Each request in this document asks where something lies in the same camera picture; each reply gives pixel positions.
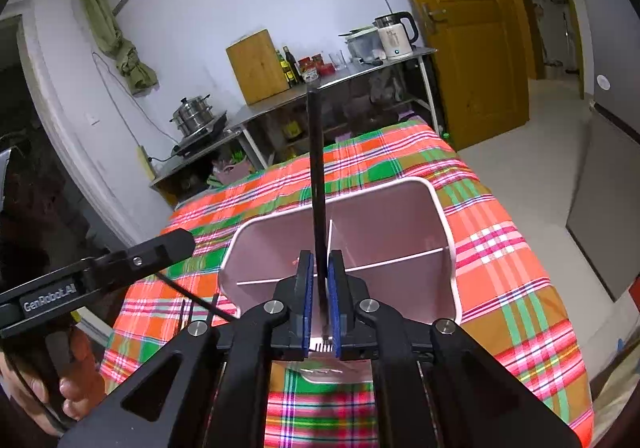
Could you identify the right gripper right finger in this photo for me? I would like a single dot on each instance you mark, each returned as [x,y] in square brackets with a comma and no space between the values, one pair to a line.
[353,338]

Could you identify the plaid tablecloth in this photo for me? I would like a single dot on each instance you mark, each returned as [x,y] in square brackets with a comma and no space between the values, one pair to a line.
[508,303]

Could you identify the white electric kettle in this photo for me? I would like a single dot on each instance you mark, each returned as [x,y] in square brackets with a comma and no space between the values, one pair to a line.
[398,32]

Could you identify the steel steamer pot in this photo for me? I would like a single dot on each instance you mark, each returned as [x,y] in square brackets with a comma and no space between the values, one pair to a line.
[192,114]

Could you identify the silver refrigerator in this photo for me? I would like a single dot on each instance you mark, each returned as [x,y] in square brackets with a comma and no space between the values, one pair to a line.
[604,215]

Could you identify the clear plastic container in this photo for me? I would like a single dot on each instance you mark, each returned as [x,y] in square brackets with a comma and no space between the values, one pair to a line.
[365,44]

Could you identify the green hanging cloth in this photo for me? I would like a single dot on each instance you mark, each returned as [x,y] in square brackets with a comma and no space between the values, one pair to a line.
[112,42]

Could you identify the induction cooker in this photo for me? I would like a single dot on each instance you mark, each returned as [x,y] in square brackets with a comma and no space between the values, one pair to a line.
[202,137]

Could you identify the steel kitchen shelf table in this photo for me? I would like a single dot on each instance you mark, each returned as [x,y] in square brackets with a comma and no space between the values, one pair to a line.
[350,103]

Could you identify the red lidded jar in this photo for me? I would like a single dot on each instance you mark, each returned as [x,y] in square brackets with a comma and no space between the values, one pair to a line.
[308,70]

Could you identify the dark oil bottle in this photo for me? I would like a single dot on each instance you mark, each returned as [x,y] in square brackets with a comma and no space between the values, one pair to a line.
[292,63]

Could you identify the pink utensil holder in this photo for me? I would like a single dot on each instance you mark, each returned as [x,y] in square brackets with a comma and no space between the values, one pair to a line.
[394,236]

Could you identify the wooden cutting board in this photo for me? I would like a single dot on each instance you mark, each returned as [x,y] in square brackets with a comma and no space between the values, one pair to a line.
[256,67]

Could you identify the yellow wooden door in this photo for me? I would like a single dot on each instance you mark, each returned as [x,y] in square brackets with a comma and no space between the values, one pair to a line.
[481,66]

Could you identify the low steel side table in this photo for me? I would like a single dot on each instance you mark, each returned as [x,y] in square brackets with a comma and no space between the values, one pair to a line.
[183,176]

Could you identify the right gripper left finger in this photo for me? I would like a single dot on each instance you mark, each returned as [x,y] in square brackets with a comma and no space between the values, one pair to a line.
[290,340]

